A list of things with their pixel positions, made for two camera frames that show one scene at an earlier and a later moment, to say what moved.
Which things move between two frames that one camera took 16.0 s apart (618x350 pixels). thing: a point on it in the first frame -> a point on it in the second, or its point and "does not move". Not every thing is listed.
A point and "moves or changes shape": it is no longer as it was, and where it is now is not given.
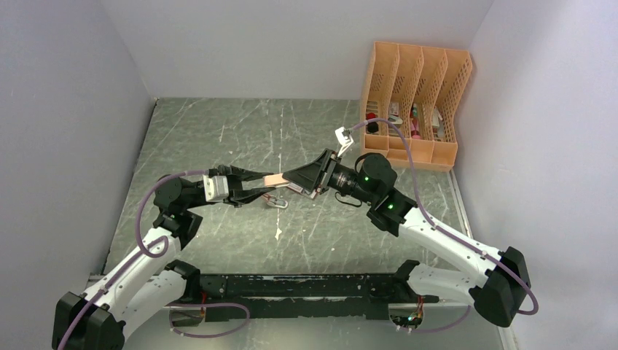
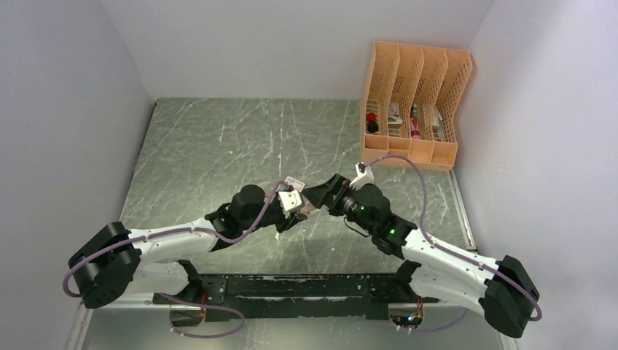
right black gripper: [315, 174] -> [330, 193]
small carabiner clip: [272, 200] moves or changes shape
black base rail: [360, 297] does not move
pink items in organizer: [414, 126] does not move
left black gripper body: [233, 183] -> [274, 216]
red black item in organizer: [372, 127] does not move
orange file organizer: [420, 88] does not move
